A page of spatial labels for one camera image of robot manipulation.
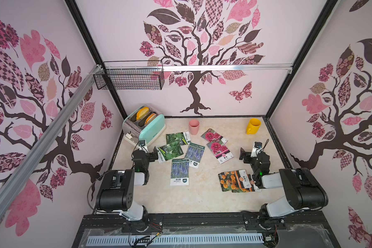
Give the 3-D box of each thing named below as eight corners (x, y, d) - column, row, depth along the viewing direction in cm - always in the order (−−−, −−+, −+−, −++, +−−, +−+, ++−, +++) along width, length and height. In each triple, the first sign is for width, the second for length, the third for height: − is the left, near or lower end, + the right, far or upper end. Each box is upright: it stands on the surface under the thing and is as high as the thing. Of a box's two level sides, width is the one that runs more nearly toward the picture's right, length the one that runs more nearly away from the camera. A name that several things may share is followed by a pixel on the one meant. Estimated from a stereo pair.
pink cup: (188, 135, 112) (188, 127, 104) (189, 128, 116) (188, 119, 109) (198, 135, 111) (199, 126, 104) (198, 128, 116) (199, 119, 109)
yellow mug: (247, 135, 110) (250, 127, 104) (244, 125, 116) (247, 118, 110) (259, 135, 110) (263, 127, 104) (255, 125, 116) (259, 118, 110)
